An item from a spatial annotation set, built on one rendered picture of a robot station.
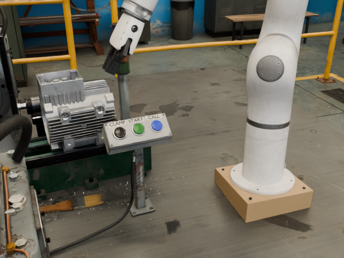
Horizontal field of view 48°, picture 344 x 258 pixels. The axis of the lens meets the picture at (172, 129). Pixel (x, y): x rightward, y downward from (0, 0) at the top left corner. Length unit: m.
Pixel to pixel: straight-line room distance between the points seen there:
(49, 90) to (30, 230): 0.63
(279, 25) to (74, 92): 0.60
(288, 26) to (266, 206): 0.48
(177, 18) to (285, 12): 5.22
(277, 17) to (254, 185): 0.46
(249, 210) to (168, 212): 0.23
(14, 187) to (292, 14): 0.75
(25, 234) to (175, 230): 0.58
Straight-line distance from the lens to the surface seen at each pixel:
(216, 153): 1.41
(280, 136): 1.09
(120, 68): 1.51
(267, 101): 1.03
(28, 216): 0.59
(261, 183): 1.14
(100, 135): 1.17
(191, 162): 1.36
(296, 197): 1.16
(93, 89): 1.17
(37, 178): 1.23
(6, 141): 0.92
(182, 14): 6.18
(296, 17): 1.05
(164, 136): 1.00
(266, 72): 0.95
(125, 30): 1.08
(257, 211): 1.11
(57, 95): 1.14
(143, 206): 1.14
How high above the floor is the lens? 1.52
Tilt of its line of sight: 27 degrees down
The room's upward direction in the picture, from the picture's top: straight up
